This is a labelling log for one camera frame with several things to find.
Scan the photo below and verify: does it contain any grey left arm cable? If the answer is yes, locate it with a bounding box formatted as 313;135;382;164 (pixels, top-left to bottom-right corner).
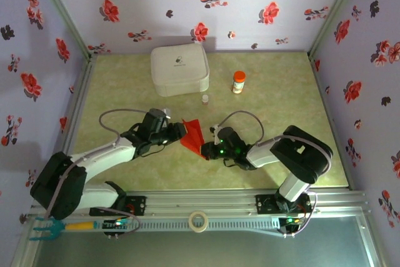
43;108;149;234

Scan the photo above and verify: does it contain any teal rake yellow handle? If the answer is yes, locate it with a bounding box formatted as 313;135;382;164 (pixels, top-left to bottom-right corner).
29;216;101;242

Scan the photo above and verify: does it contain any red square paper sheet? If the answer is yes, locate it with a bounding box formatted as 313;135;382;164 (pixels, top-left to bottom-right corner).
180;118;208;160

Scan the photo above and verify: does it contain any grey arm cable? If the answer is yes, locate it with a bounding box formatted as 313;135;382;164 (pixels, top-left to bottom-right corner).
43;108;149;234
218;109;333;238

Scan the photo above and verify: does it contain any black controller board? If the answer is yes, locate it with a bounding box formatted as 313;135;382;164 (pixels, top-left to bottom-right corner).
102;218;132;240
279;216;306;238

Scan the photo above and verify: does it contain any aluminium side rail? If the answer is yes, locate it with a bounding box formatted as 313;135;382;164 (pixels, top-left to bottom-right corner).
59;54;98;158

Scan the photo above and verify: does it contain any aluminium mounting rail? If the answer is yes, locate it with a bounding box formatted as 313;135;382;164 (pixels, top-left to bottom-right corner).
29;188;371;219

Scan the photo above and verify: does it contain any grey right arm cable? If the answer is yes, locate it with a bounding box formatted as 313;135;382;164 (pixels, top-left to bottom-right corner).
218;109;333;238

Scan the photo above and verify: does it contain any grey slotted cable duct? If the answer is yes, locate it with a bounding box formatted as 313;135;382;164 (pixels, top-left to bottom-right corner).
99;218;282;233

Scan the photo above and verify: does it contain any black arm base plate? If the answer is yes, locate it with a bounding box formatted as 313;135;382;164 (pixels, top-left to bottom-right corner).
89;195;148;217
255;194;313;214

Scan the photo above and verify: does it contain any aluminium frame post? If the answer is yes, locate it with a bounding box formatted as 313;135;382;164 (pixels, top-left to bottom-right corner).
307;0;366;58
29;0;96;60

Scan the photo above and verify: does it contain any white zipper case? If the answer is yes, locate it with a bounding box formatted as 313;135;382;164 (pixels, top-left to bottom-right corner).
150;43;211;98

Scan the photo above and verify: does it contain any white tape roll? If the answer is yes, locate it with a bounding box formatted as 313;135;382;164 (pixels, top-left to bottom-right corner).
188;211;209;233

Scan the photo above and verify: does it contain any orange cap pill bottle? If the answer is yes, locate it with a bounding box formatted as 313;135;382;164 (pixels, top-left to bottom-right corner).
231;71;247;95

